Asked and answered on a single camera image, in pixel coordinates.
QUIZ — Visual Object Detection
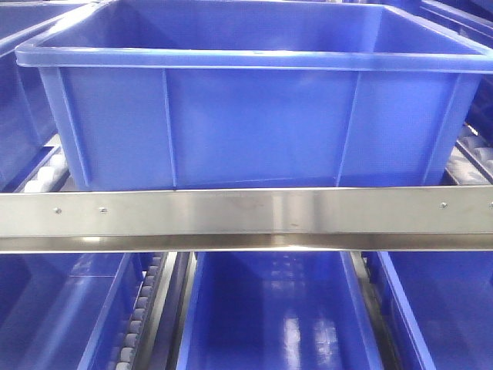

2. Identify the large blue plastic crate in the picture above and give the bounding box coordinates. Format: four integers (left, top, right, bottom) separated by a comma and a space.
15, 1, 492, 191

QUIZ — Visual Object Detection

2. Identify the lower centre blue bin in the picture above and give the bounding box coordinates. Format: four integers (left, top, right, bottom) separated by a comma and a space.
177, 251, 383, 369

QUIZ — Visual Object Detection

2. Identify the blue bin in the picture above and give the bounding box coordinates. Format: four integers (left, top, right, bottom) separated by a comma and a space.
177, 251, 383, 369
365, 251, 492, 369
1, 254, 143, 369

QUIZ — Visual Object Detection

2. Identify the lower roller track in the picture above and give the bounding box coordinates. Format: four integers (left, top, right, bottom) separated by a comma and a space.
108, 252, 174, 369

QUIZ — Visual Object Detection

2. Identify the steel front rack beam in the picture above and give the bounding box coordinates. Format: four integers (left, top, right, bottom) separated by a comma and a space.
1, 186, 492, 254

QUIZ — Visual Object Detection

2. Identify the left blue crate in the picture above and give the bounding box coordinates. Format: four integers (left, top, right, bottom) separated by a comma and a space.
1, 1, 87, 190

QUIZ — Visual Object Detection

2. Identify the lower left blue bin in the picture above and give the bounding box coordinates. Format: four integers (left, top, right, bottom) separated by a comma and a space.
1, 254, 143, 369

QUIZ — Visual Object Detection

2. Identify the lower right blue bin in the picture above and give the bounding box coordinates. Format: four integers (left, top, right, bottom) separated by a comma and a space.
365, 251, 492, 369

